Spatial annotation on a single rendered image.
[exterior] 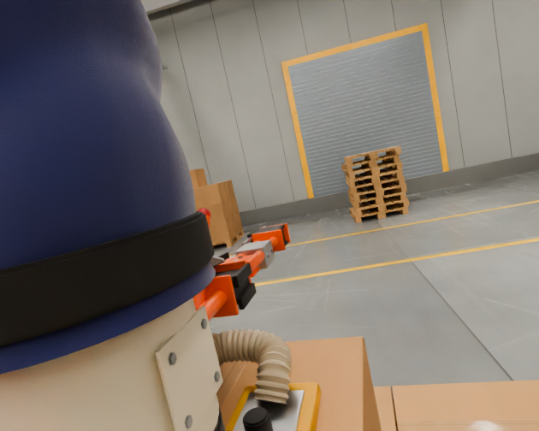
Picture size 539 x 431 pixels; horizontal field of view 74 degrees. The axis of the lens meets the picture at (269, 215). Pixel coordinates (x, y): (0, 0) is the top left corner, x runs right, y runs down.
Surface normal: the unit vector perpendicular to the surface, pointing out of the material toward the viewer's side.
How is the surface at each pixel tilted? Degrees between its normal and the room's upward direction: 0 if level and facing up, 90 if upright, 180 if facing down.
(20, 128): 75
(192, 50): 90
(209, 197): 90
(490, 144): 90
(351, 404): 1
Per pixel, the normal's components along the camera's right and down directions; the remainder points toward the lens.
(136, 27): 0.95, 0.15
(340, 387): -0.21, -0.97
